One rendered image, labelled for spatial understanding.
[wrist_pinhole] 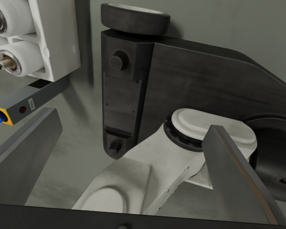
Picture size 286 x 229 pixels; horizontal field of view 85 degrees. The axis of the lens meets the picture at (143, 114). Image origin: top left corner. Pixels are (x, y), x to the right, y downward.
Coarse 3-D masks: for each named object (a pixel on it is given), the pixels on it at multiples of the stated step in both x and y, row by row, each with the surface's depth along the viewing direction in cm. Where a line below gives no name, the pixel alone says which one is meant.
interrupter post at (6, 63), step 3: (3, 60) 45; (6, 60) 46; (9, 60) 46; (0, 63) 44; (3, 63) 45; (6, 63) 45; (9, 63) 46; (12, 63) 47; (3, 66) 45; (6, 66) 45; (9, 66) 46; (3, 69) 45
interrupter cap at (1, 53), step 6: (0, 54) 46; (6, 54) 45; (12, 54) 45; (0, 60) 47; (12, 60) 46; (18, 60) 46; (12, 66) 48; (18, 66) 47; (12, 72) 49; (18, 72) 48
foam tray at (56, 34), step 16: (32, 0) 42; (48, 0) 46; (64, 0) 51; (32, 16) 45; (48, 16) 47; (64, 16) 53; (48, 32) 48; (64, 32) 55; (48, 48) 50; (64, 48) 57; (48, 64) 53; (64, 64) 59; (80, 64) 70
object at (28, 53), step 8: (24, 40) 51; (0, 48) 45; (8, 48) 45; (16, 48) 46; (24, 48) 47; (32, 48) 49; (16, 56) 45; (24, 56) 47; (32, 56) 49; (40, 56) 52; (24, 64) 47; (32, 64) 49; (40, 64) 53; (24, 72) 48; (32, 72) 53
